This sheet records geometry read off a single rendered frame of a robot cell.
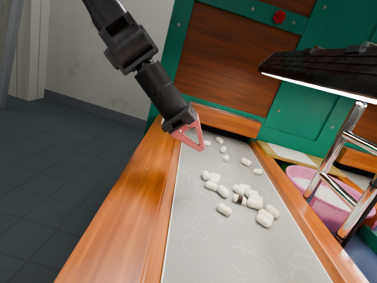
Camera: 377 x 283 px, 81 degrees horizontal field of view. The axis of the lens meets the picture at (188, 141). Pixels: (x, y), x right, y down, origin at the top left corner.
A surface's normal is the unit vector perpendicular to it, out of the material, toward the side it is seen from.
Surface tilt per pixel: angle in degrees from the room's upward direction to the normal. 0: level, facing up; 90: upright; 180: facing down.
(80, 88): 90
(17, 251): 0
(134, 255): 0
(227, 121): 90
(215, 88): 90
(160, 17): 90
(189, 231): 0
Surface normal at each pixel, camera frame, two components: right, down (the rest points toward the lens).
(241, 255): 0.28, -0.90
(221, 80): -0.03, 0.36
